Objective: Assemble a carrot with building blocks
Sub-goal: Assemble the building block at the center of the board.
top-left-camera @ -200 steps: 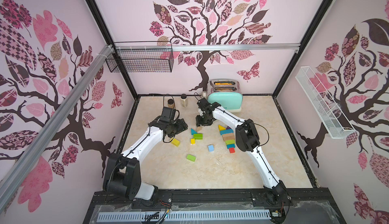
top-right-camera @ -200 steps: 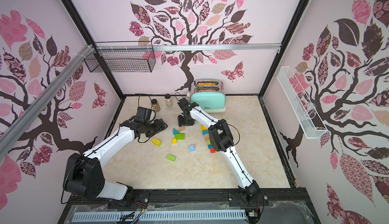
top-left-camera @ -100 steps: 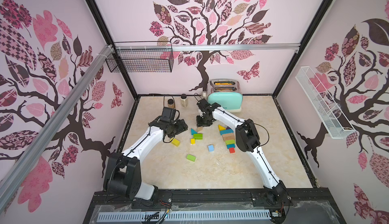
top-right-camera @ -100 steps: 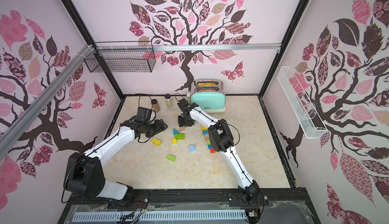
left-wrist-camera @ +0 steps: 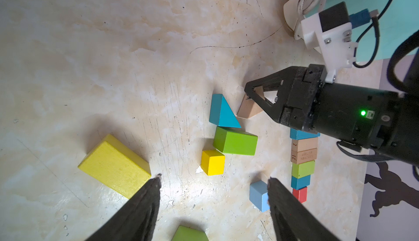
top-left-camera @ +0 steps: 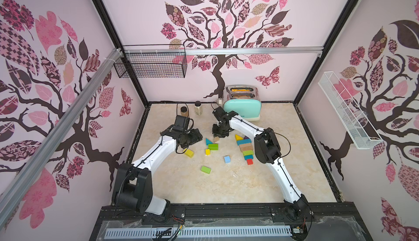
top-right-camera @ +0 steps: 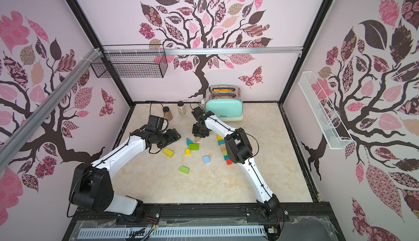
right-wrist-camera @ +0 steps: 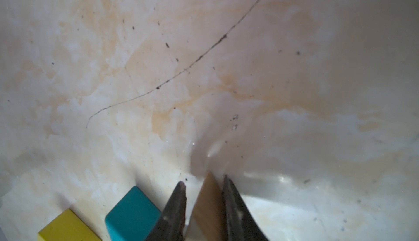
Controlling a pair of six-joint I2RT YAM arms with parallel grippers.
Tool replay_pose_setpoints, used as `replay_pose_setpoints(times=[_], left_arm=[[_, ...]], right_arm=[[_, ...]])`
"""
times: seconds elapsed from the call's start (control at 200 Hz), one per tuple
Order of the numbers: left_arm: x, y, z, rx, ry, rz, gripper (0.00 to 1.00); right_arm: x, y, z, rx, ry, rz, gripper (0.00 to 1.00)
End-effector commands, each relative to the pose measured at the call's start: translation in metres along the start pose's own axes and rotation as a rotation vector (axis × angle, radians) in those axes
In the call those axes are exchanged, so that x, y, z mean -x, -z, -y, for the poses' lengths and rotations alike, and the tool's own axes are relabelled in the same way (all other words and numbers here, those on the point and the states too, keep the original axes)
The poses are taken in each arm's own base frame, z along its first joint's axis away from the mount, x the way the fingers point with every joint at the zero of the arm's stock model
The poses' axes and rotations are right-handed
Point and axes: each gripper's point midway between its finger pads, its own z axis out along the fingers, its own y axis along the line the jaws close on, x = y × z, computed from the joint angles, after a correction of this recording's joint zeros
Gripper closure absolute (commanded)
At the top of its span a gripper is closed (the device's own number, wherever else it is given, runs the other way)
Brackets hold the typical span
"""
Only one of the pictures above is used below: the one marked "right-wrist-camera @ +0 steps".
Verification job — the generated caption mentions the small natural wood block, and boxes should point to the small natural wood block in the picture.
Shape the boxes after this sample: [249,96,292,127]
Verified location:
[185,172,227,241]

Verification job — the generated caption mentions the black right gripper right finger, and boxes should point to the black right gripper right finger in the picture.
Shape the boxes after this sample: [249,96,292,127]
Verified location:
[222,176,268,241]

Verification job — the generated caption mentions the teal triangular block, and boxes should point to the teal triangular block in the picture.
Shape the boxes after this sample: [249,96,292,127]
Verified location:
[105,186,161,241]

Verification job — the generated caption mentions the yellow rectangular block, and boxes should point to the yellow rectangular block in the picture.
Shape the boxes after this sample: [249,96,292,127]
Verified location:
[37,209,101,241]

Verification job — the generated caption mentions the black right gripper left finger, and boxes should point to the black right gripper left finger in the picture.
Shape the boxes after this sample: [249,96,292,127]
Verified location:
[145,181,187,241]

